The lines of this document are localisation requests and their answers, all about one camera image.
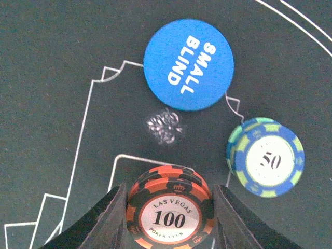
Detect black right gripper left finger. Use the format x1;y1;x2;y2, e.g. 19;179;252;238
42;183;128;248

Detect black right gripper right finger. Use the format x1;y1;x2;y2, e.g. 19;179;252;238
212;185;301;248

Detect orange poker chip stack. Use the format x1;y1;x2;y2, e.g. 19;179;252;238
126;165;214;248

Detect blue green fifty chips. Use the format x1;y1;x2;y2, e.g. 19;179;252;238
226;117;305;198

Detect blue small blind button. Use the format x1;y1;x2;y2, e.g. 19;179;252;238
143;19;234;112

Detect round black poker mat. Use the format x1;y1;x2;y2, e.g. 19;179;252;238
1;1;331;248

